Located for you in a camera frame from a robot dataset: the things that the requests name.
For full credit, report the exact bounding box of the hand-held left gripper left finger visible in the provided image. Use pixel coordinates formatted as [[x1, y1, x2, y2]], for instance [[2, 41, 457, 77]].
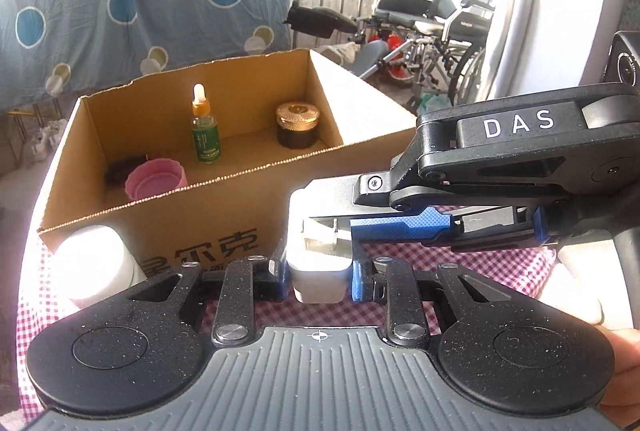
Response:
[[125, 251, 292, 348]]

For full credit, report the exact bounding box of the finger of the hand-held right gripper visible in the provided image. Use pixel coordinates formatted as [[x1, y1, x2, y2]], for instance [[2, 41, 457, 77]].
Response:
[[300, 171, 423, 221], [350, 205, 548, 258]]

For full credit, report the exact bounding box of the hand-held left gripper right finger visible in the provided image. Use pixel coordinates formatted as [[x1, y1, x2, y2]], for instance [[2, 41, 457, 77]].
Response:
[[350, 255, 516, 350]]

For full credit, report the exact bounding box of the white charger plug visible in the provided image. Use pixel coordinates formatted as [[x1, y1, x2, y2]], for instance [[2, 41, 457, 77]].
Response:
[[286, 188, 355, 305]]

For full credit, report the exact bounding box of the gold lid dark jar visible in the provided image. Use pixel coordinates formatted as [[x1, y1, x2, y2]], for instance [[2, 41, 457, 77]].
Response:
[[276, 102, 321, 149]]

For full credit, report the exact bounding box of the brown cardboard box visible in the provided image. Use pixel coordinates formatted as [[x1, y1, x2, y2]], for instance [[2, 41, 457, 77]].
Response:
[[37, 48, 418, 292]]

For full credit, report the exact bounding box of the green dropper bottle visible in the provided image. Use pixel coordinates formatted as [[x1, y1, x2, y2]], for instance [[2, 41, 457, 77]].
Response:
[[191, 83, 222, 164]]

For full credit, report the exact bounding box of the pink plastic lid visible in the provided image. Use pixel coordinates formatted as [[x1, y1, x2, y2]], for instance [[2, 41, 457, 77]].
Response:
[[124, 158, 188, 202]]

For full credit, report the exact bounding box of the black tape roll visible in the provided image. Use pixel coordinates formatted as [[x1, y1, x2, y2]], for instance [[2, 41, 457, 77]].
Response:
[[104, 156, 148, 190]]

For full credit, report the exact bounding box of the person's right hand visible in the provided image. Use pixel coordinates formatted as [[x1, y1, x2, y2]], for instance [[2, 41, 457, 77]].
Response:
[[537, 243, 640, 424]]

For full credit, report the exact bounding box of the red checked tablecloth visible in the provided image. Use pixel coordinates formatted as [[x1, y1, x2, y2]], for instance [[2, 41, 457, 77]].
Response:
[[15, 205, 561, 412]]

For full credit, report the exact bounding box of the red plastic object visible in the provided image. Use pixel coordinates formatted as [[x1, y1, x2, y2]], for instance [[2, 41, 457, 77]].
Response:
[[385, 36, 426, 84]]

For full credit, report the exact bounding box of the black wheelchair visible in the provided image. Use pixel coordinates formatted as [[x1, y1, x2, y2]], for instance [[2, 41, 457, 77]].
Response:
[[372, 0, 498, 112]]

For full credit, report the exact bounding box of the black padded rest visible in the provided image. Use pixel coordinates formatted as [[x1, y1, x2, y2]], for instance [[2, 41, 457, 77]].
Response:
[[284, 1, 358, 39]]

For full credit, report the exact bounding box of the white pill bottle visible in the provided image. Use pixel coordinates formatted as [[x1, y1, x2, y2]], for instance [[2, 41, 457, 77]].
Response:
[[52, 225, 148, 312]]

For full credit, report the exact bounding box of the blue patterned bedsheet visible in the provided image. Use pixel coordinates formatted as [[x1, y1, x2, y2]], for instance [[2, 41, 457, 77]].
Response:
[[0, 0, 296, 112]]

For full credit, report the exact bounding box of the yellow metal rack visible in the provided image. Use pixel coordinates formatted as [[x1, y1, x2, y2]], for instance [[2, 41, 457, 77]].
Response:
[[5, 103, 68, 146]]

